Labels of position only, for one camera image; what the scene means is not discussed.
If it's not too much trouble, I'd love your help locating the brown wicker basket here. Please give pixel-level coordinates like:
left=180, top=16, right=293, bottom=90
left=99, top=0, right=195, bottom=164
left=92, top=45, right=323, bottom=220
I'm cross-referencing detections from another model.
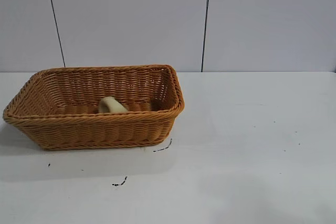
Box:
left=3, top=64, right=185, bottom=152

